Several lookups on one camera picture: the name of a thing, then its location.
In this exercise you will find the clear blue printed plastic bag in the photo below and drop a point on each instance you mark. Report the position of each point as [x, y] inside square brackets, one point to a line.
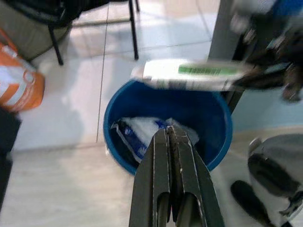
[139, 132]

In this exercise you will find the orange white shopping bag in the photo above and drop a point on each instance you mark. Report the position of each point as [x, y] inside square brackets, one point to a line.
[21, 89]

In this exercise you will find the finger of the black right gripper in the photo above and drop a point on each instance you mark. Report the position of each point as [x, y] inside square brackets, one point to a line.
[265, 76]

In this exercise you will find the blue round waste bin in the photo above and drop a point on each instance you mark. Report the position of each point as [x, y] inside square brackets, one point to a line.
[189, 111]

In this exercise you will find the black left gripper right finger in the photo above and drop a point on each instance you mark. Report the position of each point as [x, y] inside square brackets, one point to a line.
[194, 194]

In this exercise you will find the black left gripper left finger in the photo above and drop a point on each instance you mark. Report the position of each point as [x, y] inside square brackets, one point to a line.
[151, 189]

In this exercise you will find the white green snack package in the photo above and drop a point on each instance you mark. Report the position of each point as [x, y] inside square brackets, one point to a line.
[165, 71]

